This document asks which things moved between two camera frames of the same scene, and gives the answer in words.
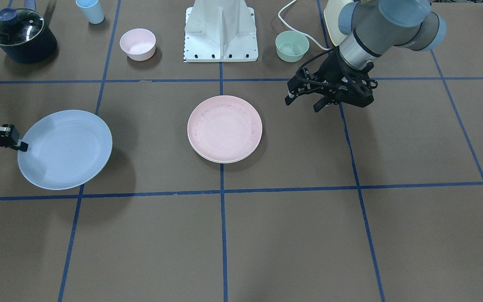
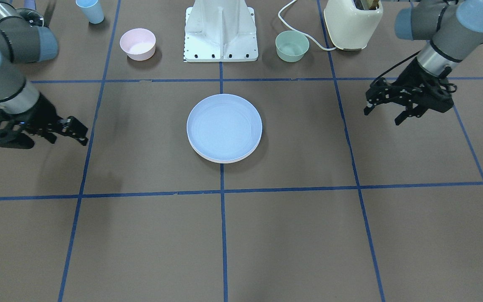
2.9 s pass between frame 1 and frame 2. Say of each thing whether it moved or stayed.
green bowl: stayed
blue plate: moved
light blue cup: stayed
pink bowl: stayed
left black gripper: moved
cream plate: stayed
